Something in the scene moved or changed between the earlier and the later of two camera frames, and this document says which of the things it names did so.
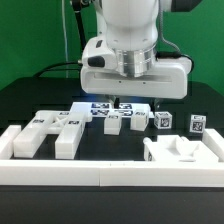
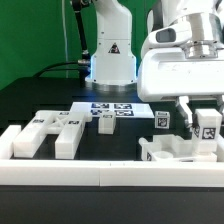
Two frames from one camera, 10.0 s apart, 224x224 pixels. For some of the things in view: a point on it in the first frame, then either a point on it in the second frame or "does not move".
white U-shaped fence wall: (109, 173) does not move
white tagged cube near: (163, 120) does not move
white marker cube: (139, 119) to (209, 130)
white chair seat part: (172, 147) does not move
